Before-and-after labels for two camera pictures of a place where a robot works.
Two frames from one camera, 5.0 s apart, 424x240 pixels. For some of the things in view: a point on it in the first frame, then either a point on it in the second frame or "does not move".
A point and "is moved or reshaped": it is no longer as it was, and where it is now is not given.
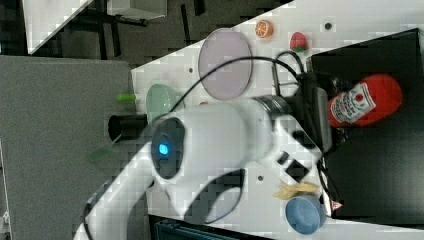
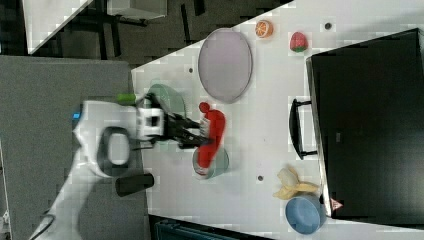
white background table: x=45 y=19 does not move
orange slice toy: x=264 y=29 does not move
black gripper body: x=312 y=108 to x=176 y=128
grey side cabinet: x=56 y=148 does not move
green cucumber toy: x=126 y=97 does not move
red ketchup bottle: x=373 y=99 is moved or reshaped
